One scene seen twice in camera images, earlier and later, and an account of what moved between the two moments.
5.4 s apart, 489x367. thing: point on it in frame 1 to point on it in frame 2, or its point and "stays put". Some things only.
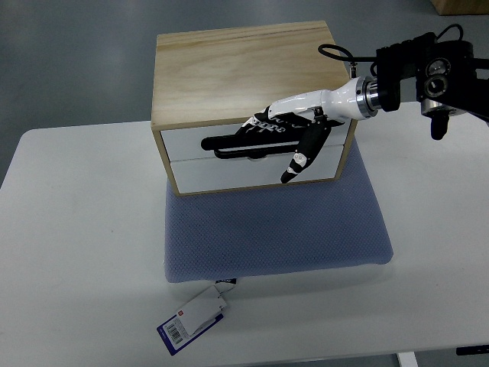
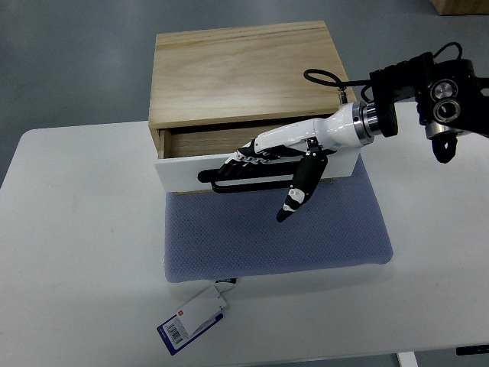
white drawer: [184, 142] to [180, 175]
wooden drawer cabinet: [210, 83] stays put
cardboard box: [444, 8] stays put
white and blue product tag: [197, 316] stays put
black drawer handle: [250, 147] to [271, 174]
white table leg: [407, 359] stays put
